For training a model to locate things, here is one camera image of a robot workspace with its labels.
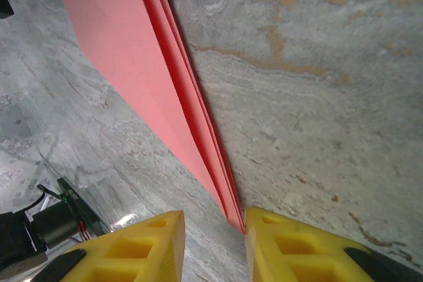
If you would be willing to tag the pink cloth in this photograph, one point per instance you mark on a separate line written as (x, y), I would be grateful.
(132, 47)

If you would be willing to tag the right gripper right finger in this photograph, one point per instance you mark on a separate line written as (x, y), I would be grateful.
(297, 255)

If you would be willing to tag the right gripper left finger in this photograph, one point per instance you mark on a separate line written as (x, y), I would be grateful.
(138, 255)

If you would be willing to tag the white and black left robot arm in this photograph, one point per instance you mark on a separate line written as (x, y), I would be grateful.
(49, 227)

